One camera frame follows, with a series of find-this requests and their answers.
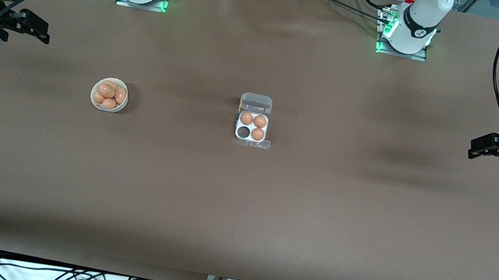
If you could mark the brown egg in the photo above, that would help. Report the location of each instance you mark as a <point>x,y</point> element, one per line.
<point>260,121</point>
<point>120,95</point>
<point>109,104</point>
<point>257,134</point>
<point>106,89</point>
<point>246,118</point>
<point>98,98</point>

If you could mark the clear plastic egg box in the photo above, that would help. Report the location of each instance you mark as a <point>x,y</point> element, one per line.
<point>256,103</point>

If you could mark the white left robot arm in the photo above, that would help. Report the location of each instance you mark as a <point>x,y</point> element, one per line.
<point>419,21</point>

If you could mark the white round bowl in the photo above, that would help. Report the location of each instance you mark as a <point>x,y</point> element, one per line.
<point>94,106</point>

